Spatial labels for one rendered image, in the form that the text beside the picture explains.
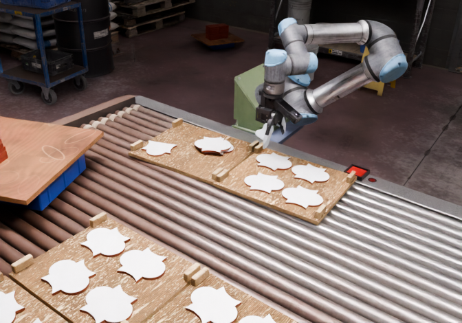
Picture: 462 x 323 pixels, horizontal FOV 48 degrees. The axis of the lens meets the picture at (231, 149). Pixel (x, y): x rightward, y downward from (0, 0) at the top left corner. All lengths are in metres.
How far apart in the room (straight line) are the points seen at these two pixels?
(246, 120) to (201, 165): 0.48
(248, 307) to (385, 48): 1.15
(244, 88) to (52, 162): 0.93
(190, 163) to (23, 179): 0.61
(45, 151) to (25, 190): 0.25
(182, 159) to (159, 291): 0.73
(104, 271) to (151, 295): 0.17
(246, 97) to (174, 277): 1.10
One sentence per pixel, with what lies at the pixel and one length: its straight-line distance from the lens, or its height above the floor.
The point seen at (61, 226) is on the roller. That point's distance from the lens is 1.77.
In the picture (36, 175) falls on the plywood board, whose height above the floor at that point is 1.04.
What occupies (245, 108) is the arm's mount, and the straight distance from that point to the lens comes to 2.36.
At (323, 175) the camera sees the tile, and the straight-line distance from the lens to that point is 1.94.
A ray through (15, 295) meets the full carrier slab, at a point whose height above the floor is 0.94.
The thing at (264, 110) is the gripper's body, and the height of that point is 1.16.
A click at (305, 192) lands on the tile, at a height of 0.94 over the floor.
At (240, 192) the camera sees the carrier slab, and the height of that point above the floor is 0.94.
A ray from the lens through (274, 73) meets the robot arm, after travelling 1.83.
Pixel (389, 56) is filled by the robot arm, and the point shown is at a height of 1.33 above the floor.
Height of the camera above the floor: 1.92
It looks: 28 degrees down
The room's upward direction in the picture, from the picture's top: 2 degrees clockwise
